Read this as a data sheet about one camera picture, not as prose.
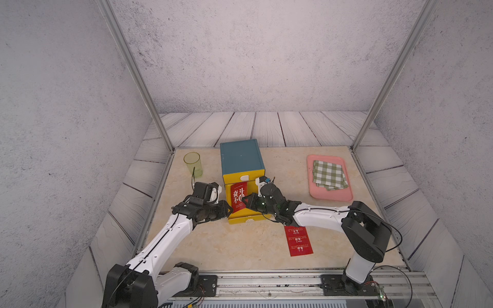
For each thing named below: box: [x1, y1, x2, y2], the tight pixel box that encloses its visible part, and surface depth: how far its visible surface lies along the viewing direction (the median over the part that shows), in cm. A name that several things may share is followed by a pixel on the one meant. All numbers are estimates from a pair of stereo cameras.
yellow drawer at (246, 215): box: [224, 180, 272, 225], surface depth 82 cm
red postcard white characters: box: [230, 181, 248, 214], surface depth 88 cm
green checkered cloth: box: [311, 160, 349, 191], surface depth 108 cm
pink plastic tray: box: [306, 154, 354, 202], surface depth 104 cm
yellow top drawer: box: [222, 168, 266, 185], surface depth 86 cm
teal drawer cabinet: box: [219, 138, 266, 176], surface depth 89 cm
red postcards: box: [284, 225, 314, 257], surface depth 86 cm
